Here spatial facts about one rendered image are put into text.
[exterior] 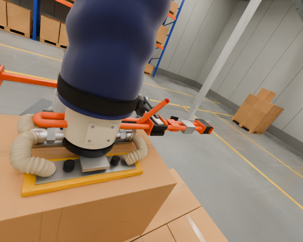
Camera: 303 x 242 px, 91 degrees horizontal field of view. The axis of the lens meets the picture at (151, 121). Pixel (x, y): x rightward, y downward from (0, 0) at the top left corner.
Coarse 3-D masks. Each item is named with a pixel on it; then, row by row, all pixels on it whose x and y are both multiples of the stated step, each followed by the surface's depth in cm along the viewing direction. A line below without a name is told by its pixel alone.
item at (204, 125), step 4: (196, 120) 83; (200, 120) 85; (200, 124) 81; (204, 124) 81; (208, 124) 84; (204, 128) 79; (208, 128) 83; (212, 128) 84; (200, 132) 81; (204, 132) 83; (208, 132) 85
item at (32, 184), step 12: (108, 156) 53; (120, 156) 55; (60, 168) 42; (72, 168) 42; (120, 168) 51; (132, 168) 53; (24, 180) 37; (36, 180) 37; (48, 180) 38; (60, 180) 40; (72, 180) 41; (84, 180) 43; (96, 180) 44; (108, 180) 47; (24, 192) 35; (36, 192) 36
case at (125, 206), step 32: (0, 128) 49; (0, 160) 40; (160, 160) 66; (0, 192) 35; (64, 192) 40; (96, 192) 43; (128, 192) 47; (160, 192) 56; (0, 224) 31; (32, 224) 35; (64, 224) 41; (96, 224) 49; (128, 224) 61
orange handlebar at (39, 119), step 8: (8, 80) 53; (16, 80) 54; (24, 80) 55; (32, 80) 56; (40, 80) 57; (48, 80) 60; (40, 112) 42; (48, 112) 43; (56, 112) 44; (40, 120) 39; (48, 120) 40; (56, 120) 41; (128, 120) 58; (136, 120) 60; (168, 120) 70; (120, 128) 53; (128, 128) 54; (136, 128) 56; (144, 128) 58; (168, 128) 66; (176, 128) 69; (184, 128) 72; (200, 128) 79
